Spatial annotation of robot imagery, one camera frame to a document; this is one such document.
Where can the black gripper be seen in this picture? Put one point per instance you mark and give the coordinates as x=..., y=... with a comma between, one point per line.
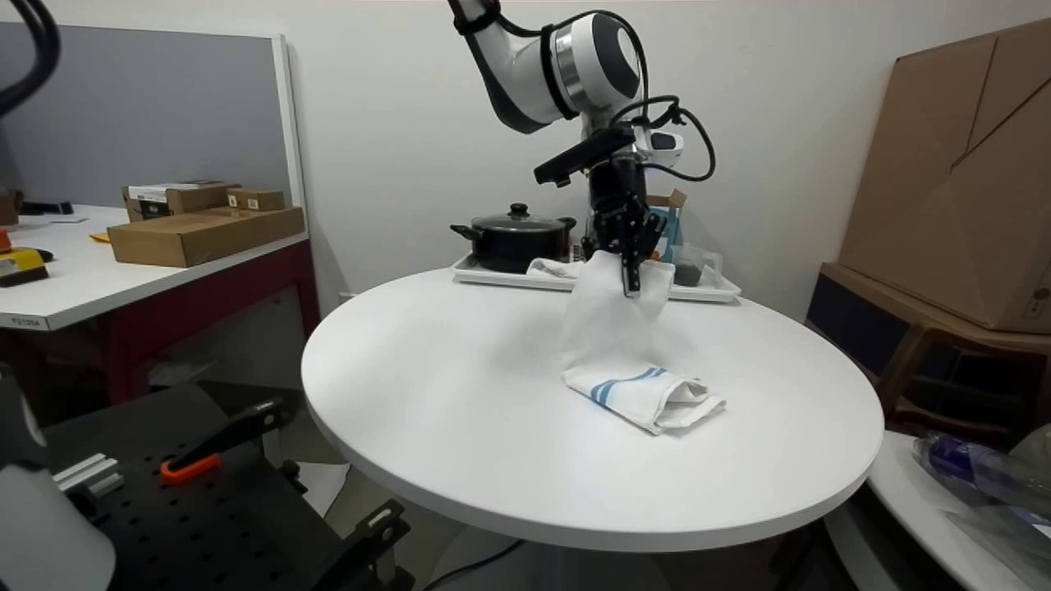
x=625, y=200

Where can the white towel with blue stripes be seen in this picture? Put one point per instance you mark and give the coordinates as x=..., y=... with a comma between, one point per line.
x=644, y=398

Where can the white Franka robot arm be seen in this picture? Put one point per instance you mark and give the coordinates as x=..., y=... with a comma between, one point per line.
x=546, y=67

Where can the white rounded robot base housing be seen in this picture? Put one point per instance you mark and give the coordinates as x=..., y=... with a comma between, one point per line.
x=50, y=535

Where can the blue and red printed carton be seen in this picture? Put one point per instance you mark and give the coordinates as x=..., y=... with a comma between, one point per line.
x=670, y=230

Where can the small black cylinder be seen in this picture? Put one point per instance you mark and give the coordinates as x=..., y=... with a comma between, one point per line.
x=683, y=272

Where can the white rectangular tray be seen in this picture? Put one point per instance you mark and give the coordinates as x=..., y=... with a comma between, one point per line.
x=701, y=294

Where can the white cloth with red stripes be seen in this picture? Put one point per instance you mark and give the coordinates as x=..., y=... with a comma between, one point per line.
x=554, y=270

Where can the black cooking pot with lid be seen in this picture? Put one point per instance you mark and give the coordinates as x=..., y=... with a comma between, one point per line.
x=509, y=244

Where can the dark wooden shelf unit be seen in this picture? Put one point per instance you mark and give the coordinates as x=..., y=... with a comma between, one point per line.
x=863, y=319

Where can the large brown cardboard box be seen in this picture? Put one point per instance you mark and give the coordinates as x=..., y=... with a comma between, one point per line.
x=954, y=199

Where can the small closed cardboard box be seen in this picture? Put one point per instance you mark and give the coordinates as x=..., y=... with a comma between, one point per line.
x=257, y=199

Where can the flat brown cardboard box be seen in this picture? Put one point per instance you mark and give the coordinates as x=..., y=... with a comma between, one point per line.
x=201, y=233

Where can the open small cardboard box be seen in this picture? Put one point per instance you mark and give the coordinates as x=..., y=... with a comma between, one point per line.
x=182, y=200

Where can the grey partition panel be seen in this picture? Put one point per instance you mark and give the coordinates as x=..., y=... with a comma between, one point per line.
x=143, y=110

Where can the silver aluminium bars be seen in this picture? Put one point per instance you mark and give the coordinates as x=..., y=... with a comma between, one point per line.
x=86, y=473

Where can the small black desk item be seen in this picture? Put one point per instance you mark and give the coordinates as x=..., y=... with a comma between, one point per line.
x=46, y=206

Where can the yellow and black tool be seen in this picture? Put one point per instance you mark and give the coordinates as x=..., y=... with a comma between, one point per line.
x=16, y=265

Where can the white desk with red frame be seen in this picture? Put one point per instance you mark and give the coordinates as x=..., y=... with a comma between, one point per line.
x=86, y=286

